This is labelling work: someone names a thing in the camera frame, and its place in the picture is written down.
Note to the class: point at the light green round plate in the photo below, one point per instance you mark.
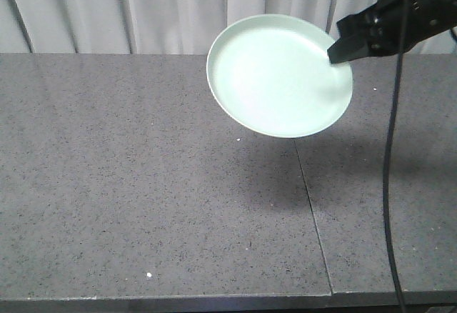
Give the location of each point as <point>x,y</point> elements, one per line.
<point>271,73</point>

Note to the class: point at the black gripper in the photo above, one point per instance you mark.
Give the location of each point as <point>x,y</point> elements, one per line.
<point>392,27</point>

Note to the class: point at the white pleated curtain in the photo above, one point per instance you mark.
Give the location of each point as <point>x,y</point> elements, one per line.
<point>146,26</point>

